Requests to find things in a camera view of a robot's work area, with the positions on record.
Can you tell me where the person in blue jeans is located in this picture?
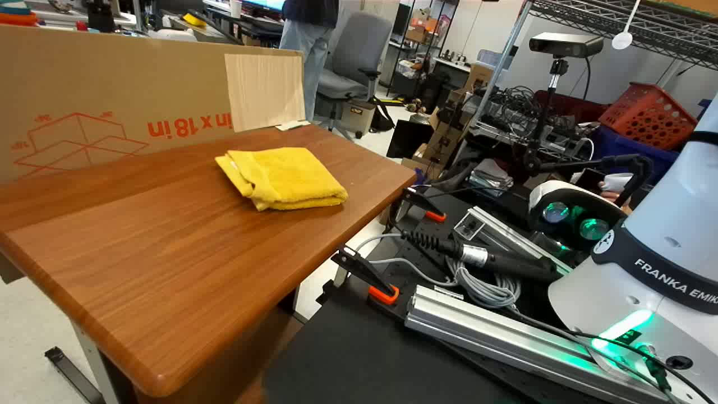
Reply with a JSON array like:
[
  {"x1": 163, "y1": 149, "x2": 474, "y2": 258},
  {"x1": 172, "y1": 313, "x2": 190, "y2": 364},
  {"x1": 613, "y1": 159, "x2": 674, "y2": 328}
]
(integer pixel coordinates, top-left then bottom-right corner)
[{"x1": 280, "y1": 0, "x2": 339, "y2": 122}]

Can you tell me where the yellow folded towel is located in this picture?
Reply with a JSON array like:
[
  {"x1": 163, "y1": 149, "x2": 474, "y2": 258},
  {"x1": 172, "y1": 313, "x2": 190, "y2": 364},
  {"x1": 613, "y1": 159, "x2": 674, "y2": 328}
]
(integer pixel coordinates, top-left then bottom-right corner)
[{"x1": 215, "y1": 145, "x2": 348, "y2": 212}]

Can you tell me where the white VR headset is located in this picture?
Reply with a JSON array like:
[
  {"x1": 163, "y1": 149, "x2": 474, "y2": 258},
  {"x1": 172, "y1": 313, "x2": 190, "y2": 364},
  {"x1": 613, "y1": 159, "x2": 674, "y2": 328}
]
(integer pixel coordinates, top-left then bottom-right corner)
[{"x1": 528, "y1": 179, "x2": 623, "y2": 244}]

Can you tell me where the large cardboard box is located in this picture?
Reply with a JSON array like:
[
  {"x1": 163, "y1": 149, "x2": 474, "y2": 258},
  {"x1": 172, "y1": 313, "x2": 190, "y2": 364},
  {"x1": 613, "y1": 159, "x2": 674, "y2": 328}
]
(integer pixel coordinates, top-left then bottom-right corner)
[{"x1": 0, "y1": 28, "x2": 303, "y2": 185}]

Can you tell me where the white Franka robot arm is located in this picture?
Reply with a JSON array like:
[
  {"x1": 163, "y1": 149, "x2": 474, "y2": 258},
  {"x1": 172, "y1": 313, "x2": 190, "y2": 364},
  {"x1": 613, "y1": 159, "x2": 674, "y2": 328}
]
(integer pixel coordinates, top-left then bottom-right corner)
[{"x1": 547, "y1": 97, "x2": 718, "y2": 404}]

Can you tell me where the wooden table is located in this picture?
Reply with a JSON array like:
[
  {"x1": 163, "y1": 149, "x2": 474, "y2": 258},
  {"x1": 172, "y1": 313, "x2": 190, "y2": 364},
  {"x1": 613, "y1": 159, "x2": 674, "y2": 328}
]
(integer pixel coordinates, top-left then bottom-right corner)
[{"x1": 0, "y1": 126, "x2": 412, "y2": 400}]

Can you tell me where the silver aluminium rail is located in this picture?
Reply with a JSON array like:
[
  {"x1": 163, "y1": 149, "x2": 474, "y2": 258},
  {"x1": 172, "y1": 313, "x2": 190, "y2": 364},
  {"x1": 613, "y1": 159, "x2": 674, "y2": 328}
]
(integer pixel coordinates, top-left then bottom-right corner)
[{"x1": 403, "y1": 286, "x2": 669, "y2": 404}]

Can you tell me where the red plastic basket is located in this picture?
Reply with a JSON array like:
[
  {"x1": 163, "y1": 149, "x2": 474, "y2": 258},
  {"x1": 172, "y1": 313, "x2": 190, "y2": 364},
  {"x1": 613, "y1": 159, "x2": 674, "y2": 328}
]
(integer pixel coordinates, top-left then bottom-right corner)
[{"x1": 598, "y1": 83, "x2": 695, "y2": 150}]

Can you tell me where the black orange clamp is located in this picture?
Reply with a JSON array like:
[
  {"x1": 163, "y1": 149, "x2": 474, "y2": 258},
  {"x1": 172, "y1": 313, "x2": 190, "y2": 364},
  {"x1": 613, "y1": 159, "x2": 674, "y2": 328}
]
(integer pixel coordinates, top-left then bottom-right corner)
[{"x1": 331, "y1": 248, "x2": 399, "y2": 307}]

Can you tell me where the grey office chair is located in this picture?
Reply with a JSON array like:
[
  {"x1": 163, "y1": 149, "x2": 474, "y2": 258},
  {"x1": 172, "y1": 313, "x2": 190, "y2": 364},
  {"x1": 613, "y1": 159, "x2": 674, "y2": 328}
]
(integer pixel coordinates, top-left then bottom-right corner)
[{"x1": 316, "y1": 11, "x2": 393, "y2": 130}]

